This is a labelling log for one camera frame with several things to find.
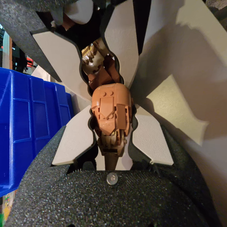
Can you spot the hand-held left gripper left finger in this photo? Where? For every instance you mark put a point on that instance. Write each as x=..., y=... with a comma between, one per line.
x=74, y=141

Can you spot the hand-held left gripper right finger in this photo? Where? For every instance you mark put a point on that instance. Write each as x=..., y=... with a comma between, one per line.
x=150, y=141

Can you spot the blue plastic bin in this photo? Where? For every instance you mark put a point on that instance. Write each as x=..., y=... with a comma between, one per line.
x=26, y=124

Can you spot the yellow and brown toy piece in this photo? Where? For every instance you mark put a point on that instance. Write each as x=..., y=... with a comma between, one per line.
x=99, y=76

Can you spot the orange and tan toy segment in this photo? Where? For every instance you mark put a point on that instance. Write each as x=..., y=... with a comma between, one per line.
x=111, y=106

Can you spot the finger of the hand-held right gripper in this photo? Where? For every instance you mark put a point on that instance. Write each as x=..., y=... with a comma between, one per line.
x=60, y=58
x=122, y=35

